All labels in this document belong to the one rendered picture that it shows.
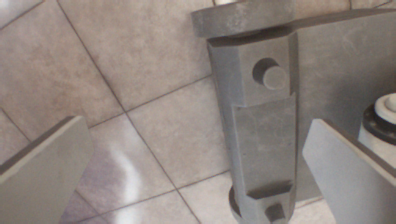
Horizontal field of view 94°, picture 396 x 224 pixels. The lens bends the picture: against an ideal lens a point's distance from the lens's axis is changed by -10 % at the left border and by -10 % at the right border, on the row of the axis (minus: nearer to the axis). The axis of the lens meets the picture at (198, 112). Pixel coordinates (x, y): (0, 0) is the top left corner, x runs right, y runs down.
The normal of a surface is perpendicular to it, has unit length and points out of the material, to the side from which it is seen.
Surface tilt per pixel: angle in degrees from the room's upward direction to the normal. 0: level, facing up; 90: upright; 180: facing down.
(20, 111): 0
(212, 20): 43
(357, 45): 0
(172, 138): 0
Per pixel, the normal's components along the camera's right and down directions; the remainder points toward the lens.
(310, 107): 0.07, 0.44
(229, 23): -0.34, 0.51
